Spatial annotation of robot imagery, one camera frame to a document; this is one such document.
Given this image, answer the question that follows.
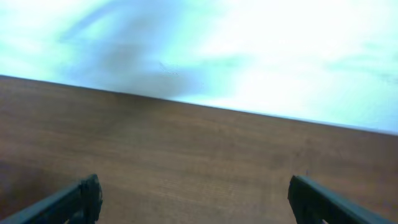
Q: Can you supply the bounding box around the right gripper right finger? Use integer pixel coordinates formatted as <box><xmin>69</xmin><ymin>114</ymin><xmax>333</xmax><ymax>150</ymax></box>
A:
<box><xmin>288</xmin><ymin>175</ymin><xmax>392</xmax><ymax>224</ymax></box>

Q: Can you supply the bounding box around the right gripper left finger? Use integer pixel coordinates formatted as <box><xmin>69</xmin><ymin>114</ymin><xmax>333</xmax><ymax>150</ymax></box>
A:
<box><xmin>1</xmin><ymin>174</ymin><xmax>103</xmax><ymax>224</ymax></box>

